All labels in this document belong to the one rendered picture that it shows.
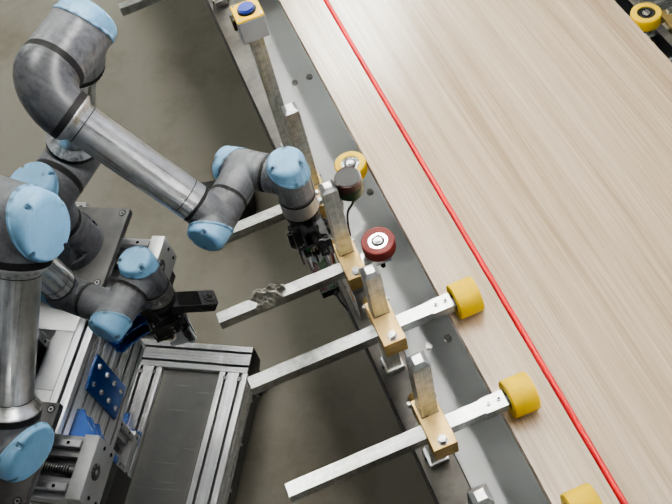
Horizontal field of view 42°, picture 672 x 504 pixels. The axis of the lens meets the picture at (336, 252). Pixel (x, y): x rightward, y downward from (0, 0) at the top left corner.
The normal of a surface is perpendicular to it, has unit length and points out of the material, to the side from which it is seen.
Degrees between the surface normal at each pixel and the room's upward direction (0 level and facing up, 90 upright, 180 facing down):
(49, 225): 85
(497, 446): 0
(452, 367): 0
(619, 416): 0
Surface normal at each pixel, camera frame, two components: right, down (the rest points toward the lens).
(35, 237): 0.90, 0.14
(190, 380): -0.16, -0.56
